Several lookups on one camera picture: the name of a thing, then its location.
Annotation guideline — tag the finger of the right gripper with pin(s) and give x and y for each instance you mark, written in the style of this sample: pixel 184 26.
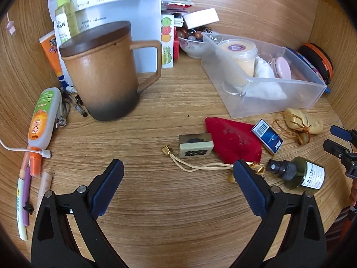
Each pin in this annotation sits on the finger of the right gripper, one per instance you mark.
pixel 340 152
pixel 346 135

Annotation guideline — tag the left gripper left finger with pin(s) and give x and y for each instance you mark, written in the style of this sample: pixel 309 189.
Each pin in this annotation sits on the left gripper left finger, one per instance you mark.
pixel 53 243

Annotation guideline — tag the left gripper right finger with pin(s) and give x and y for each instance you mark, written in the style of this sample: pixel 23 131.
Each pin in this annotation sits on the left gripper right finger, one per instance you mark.
pixel 304 242

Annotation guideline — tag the beige carved pendant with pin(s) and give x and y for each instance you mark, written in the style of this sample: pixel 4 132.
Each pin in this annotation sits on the beige carved pendant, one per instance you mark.
pixel 299 125

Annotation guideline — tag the blue matchbox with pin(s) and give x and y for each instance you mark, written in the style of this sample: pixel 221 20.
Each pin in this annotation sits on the blue matchbox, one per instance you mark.
pixel 269 138

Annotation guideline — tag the pink round case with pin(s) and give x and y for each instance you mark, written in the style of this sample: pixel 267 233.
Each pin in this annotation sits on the pink round case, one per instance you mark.
pixel 281 68

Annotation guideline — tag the white drawstring pouch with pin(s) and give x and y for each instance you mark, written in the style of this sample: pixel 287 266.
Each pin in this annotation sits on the white drawstring pouch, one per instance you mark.
pixel 266 90

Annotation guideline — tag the red velvet pouch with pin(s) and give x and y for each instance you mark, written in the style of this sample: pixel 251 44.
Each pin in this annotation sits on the red velvet pouch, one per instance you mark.
pixel 234 140

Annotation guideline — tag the round cream tub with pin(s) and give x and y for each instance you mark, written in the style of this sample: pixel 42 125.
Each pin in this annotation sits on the round cream tub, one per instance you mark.
pixel 238 60

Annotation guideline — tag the green mahjong tile charm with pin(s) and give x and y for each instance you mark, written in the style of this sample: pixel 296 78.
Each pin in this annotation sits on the green mahjong tile charm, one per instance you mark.
pixel 195 145

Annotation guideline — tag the person hand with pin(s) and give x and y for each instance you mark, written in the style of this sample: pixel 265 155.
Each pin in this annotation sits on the person hand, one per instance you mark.
pixel 353 193

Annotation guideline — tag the white green pen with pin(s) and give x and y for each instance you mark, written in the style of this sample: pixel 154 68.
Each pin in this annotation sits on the white green pen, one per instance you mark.
pixel 19 208

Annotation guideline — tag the beige lip balm stick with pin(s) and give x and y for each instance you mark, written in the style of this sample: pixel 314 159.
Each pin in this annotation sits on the beige lip balm stick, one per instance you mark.
pixel 46 182

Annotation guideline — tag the purple pen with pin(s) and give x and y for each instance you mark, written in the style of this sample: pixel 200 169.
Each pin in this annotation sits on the purple pen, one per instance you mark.
pixel 26 206

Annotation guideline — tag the blue patchwork pouch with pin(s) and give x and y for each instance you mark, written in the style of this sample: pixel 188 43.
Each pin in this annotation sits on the blue patchwork pouch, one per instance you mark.
pixel 308 63

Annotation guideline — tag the black orange zipper case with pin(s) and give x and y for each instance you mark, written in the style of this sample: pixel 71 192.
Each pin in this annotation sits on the black orange zipper case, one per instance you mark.
pixel 319 59

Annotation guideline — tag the clear plastic storage box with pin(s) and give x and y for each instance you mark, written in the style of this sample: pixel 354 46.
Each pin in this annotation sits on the clear plastic storage box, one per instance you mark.
pixel 303 89

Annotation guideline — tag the orange white tube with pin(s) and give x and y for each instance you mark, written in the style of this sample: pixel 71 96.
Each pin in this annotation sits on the orange white tube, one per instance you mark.
pixel 43 119

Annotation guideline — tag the black pens bundle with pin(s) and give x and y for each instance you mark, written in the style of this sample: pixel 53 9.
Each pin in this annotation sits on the black pens bundle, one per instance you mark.
pixel 66 102

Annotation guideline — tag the white bowl of beads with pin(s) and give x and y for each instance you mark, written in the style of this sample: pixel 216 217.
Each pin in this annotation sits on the white bowl of beads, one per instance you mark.
pixel 191 40

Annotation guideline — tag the white rectangular box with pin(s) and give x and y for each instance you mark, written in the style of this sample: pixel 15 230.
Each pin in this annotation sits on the white rectangular box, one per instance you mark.
pixel 200 18

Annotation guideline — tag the brown ceramic mug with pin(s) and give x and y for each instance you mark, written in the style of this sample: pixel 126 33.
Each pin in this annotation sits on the brown ceramic mug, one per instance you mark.
pixel 100 62

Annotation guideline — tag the red book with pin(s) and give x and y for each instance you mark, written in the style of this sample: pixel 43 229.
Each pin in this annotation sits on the red book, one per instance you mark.
pixel 176 44

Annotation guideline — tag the fruit sticker sheet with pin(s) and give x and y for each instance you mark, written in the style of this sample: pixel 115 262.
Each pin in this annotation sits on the fruit sticker sheet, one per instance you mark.
pixel 167 40

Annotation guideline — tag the orange sunscreen tube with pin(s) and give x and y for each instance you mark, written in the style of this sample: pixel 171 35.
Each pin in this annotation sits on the orange sunscreen tube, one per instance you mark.
pixel 49 46

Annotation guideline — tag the stack of booklets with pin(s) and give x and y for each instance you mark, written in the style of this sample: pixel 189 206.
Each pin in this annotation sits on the stack of booklets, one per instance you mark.
pixel 175 9

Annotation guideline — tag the green spray bottle tall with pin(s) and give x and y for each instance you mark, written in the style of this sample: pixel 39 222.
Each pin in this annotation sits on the green spray bottle tall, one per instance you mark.
pixel 66 21

